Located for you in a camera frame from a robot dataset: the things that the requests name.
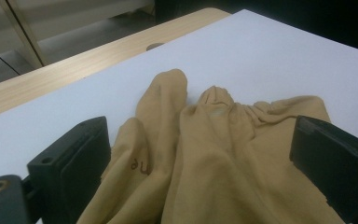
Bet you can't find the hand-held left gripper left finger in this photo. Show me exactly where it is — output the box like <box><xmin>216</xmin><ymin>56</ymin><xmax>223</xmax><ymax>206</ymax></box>
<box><xmin>27</xmin><ymin>116</ymin><xmax>112</xmax><ymax>224</ymax></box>

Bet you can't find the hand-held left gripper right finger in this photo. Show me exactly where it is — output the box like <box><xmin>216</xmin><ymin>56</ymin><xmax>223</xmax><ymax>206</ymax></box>
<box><xmin>288</xmin><ymin>115</ymin><xmax>358</xmax><ymax>224</ymax></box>

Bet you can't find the tan cloth garment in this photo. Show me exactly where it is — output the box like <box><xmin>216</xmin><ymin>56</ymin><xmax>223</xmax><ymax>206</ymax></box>
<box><xmin>76</xmin><ymin>68</ymin><xmax>347</xmax><ymax>224</ymax></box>

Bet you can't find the white table cover sheet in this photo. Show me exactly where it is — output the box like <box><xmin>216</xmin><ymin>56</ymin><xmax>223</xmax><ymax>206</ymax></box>
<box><xmin>0</xmin><ymin>8</ymin><xmax>358</xmax><ymax>224</ymax></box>

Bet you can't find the black socket cable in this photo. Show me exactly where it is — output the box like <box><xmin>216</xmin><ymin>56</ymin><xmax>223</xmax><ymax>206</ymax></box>
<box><xmin>0</xmin><ymin>38</ymin><xmax>21</xmax><ymax>77</ymax></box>

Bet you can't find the black cable along trim strip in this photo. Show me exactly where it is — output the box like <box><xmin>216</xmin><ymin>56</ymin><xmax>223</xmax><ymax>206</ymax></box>
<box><xmin>5</xmin><ymin>0</ymin><xmax>46</xmax><ymax>67</ymax></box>

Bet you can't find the beige wall trim strip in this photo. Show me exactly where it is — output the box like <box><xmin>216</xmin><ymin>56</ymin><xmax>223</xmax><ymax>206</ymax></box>
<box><xmin>0</xmin><ymin>0</ymin><xmax>46</xmax><ymax>70</ymax></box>

